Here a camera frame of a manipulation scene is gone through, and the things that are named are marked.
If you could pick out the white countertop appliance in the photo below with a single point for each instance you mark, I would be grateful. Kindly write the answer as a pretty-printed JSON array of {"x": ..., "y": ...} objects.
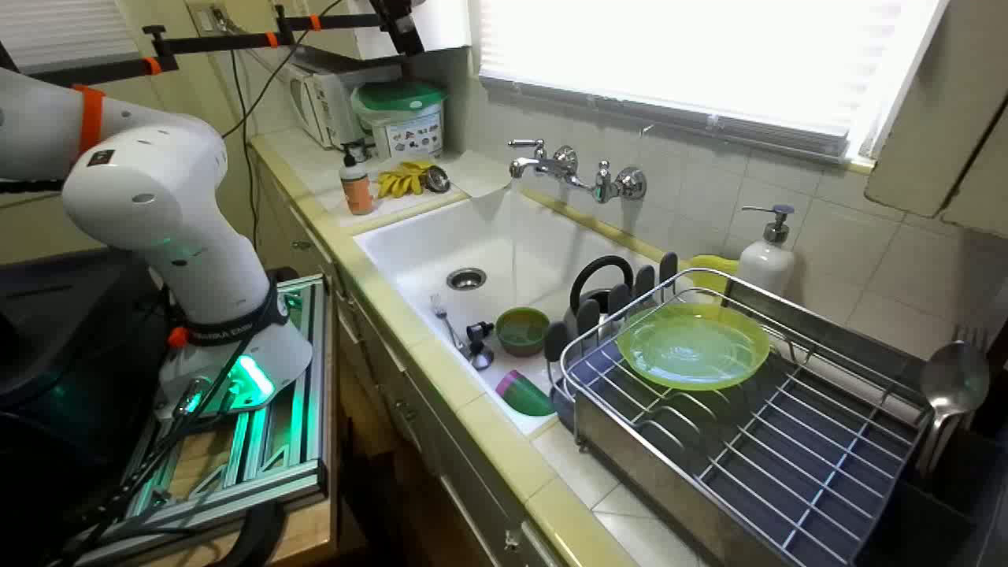
[{"x": 320, "y": 104}]

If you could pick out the metal dish drying rack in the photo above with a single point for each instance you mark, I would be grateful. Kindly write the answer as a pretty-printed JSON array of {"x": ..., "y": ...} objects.
[{"x": 757, "y": 462}]

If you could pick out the wooden base cabinet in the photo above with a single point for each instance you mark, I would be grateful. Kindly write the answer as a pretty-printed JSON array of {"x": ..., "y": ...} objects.
[{"x": 420, "y": 450}]

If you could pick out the orange soap bottle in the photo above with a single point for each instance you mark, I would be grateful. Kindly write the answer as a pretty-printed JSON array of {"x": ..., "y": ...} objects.
[{"x": 356, "y": 190}]

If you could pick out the yellow rubber gloves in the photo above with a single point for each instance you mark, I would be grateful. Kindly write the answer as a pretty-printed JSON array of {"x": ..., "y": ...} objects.
[{"x": 404, "y": 180}]

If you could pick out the white container green lid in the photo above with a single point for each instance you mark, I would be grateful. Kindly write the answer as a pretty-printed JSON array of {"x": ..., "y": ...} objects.
[{"x": 404, "y": 128}]

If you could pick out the white sink basin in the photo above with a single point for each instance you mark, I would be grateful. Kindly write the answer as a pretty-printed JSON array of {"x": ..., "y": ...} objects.
[{"x": 504, "y": 241}]

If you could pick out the black boom orange clips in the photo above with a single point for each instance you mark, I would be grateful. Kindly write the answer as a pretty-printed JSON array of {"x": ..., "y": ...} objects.
[{"x": 210, "y": 46}]

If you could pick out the chrome wall faucet spout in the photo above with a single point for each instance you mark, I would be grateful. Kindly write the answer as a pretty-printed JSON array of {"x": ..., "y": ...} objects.
[{"x": 568, "y": 160}]

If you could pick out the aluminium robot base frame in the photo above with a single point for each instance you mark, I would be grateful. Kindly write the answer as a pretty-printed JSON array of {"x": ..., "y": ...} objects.
[{"x": 286, "y": 442}]

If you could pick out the white window blinds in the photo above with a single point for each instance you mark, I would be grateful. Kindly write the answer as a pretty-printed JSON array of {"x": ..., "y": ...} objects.
[{"x": 681, "y": 50}]

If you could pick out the yellow sponge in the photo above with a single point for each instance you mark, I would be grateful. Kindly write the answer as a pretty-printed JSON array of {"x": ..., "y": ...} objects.
[{"x": 713, "y": 269}]

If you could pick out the metal ladle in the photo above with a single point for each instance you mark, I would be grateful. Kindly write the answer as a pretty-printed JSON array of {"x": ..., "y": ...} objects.
[{"x": 956, "y": 380}]

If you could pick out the green and pink cup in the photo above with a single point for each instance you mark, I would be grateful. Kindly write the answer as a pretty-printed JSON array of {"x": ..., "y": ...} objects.
[{"x": 525, "y": 396}]

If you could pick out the green plate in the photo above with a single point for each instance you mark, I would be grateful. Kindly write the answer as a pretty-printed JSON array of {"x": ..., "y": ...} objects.
[{"x": 694, "y": 347}]

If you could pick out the white soap pump dispenser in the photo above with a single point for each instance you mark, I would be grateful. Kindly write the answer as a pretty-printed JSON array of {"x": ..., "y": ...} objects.
[{"x": 767, "y": 269}]

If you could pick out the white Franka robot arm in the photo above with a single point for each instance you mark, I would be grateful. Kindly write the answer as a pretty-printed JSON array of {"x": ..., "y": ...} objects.
[{"x": 158, "y": 199}]

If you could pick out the dish brush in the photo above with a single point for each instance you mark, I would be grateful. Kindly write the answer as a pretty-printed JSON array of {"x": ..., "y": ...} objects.
[{"x": 445, "y": 318}]

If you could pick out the green bowl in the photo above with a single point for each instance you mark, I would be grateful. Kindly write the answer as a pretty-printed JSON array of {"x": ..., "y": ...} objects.
[{"x": 521, "y": 332}]

